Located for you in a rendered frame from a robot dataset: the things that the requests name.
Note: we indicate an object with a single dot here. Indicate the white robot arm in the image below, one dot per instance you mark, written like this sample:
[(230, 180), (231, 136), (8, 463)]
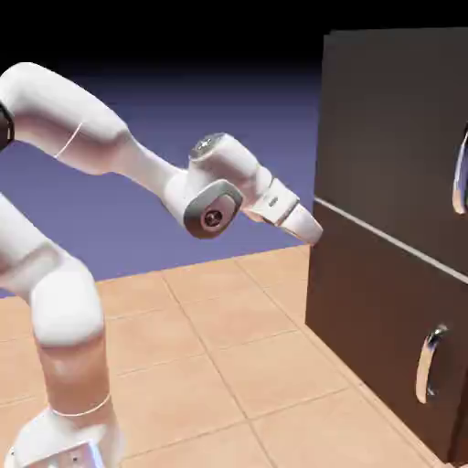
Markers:
[(80, 135)]

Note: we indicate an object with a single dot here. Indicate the dark wood cabinet door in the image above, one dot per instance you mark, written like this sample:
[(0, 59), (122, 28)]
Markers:
[(387, 139), (373, 314)]

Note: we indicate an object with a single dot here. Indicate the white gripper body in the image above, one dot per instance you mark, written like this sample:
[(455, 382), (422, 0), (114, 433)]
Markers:
[(302, 222)]

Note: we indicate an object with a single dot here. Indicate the dark wood cabinet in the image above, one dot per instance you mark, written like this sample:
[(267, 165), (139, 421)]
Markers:
[(384, 219)]

